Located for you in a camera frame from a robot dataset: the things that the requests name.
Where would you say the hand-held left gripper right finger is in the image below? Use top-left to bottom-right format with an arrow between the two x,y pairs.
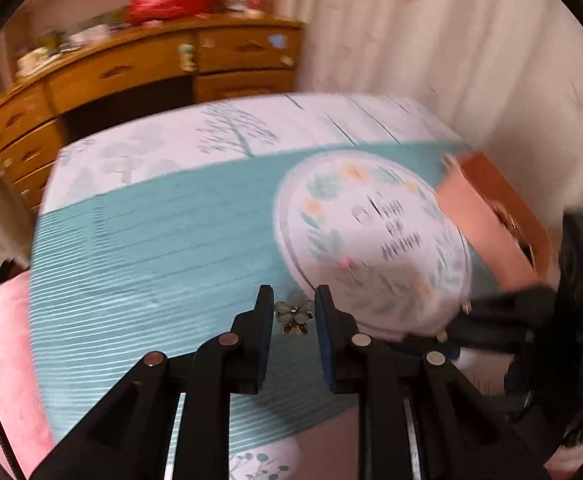
315,284 -> 552,480

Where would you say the wooden desk with drawers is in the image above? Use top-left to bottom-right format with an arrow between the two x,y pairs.
0,17 -> 306,213

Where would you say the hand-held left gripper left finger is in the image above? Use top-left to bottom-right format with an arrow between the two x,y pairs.
31,284 -> 276,480

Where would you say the gold flower brooch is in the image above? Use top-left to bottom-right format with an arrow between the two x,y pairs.
274,299 -> 317,336

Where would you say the tree print tablecloth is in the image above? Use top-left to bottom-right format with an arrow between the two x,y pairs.
31,92 -> 537,480

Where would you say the white drawer ornament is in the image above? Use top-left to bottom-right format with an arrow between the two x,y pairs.
178,42 -> 198,73

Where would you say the pink plastic box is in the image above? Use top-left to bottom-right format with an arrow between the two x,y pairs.
436,152 -> 555,293

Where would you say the pink fleece blanket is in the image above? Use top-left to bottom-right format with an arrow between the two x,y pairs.
0,272 -> 509,480

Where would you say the white leaf print curtain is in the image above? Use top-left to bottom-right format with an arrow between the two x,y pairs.
271,0 -> 583,241

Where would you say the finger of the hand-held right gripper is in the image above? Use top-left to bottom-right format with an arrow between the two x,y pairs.
464,285 -> 559,333
404,331 -> 522,361

